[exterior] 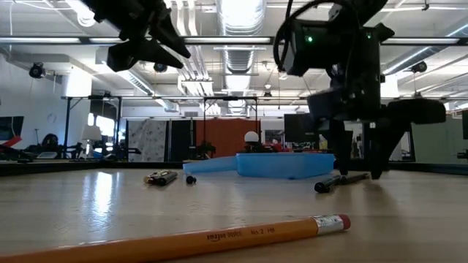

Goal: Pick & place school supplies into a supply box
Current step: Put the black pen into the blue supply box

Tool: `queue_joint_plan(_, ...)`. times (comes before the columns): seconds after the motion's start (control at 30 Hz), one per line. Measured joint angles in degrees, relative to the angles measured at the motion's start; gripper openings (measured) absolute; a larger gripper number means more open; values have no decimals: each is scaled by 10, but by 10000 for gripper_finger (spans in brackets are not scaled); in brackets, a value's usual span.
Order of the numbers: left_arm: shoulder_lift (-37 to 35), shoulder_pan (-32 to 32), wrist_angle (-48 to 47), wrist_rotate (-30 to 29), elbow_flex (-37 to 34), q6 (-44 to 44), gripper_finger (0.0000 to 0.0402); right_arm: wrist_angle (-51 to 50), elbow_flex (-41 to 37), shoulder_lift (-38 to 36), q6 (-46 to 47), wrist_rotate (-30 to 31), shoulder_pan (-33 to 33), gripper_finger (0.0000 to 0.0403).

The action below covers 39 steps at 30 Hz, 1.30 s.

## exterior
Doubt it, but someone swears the black metal frame stand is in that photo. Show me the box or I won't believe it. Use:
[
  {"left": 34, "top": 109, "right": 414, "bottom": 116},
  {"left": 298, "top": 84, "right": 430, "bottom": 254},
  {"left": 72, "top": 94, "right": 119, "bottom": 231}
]
[
  {"left": 203, "top": 96, "right": 259, "bottom": 156},
  {"left": 61, "top": 94, "right": 124, "bottom": 160}
]

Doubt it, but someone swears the black table edge rail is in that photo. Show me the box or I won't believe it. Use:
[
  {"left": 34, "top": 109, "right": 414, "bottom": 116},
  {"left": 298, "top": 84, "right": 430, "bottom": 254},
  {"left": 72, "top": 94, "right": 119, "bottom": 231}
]
[{"left": 0, "top": 159, "right": 468, "bottom": 177}]

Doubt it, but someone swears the table lamp white shade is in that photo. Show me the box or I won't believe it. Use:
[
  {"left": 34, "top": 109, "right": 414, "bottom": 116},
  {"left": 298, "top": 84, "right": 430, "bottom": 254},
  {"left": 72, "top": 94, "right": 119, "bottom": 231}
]
[{"left": 80, "top": 125, "right": 102, "bottom": 154}]

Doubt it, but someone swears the white patterned panel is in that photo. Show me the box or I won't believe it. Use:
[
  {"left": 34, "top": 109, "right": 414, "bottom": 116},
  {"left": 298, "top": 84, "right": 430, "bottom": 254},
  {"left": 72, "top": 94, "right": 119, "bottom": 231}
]
[{"left": 127, "top": 119, "right": 167, "bottom": 162}]

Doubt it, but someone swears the blue plastic supply box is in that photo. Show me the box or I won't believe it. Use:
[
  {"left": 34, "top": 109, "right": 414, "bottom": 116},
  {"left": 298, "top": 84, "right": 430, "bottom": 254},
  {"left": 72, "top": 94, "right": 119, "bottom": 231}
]
[{"left": 182, "top": 152, "right": 336, "bottom": 180}]

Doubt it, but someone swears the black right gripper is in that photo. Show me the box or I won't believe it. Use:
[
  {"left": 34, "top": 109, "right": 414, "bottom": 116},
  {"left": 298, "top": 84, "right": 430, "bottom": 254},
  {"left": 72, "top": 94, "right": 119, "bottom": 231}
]
[{"left": 307, "top": 75, "right": 446, "bottom": 180}]

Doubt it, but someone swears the orange pencil with eraser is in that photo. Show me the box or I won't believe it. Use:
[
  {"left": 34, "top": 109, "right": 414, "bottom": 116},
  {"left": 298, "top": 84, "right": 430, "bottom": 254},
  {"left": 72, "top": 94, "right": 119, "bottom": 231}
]
[{"left": 0, "top": 213, "right": 352, "bottom": 263}]

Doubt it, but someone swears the orange partition wall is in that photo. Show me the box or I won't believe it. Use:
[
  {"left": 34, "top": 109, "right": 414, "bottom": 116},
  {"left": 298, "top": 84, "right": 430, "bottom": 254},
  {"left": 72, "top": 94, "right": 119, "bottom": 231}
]
[{"left": 195, "top": 118, "right": 261, "bottom": 158}]

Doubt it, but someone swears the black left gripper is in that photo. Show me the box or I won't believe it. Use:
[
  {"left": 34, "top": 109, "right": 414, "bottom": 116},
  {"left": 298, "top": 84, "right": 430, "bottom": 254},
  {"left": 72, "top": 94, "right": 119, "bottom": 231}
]
[{"left": 82, "top": 0, "right": 191, "bottom": 72}]

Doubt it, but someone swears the large black screen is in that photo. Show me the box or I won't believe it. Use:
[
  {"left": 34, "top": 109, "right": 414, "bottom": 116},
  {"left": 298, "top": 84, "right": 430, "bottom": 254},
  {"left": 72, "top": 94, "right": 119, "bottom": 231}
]
[{"left": 284, "top": 113, "right": 333, "bottom": 149}]

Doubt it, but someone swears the wall mounted monitor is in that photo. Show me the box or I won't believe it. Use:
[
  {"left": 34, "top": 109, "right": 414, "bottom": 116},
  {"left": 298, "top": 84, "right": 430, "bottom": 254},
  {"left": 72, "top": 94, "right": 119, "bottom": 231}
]
[{"left": 0, "top": 115, "right": 25, "bottom": 147}]

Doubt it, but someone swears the black overhead frame beam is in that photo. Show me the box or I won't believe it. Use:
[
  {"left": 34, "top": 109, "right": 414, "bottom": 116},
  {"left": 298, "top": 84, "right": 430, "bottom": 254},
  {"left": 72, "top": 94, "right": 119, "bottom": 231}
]
[{"left": 0, "top": 35, "right": 468, "bottom": 47}]

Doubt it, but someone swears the short black marker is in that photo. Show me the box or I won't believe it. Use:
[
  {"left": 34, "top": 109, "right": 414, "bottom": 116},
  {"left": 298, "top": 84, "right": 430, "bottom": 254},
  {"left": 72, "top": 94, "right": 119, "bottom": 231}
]
[{"left": 156, "top": 170, "right": 179, "bottom": 186}]

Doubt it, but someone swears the green partition wall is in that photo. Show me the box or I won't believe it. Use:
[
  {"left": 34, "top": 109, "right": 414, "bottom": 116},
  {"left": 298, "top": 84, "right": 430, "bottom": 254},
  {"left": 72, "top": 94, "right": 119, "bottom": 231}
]
[{"left": 411, "top": 116, "right": 468, "bottom": 164}]

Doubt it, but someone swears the long black marker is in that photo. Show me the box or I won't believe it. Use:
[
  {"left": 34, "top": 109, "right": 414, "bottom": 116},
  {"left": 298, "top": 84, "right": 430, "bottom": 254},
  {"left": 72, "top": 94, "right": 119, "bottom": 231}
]
[{"left": 314, "top": 172, "right": 370, "bottom": 194}]

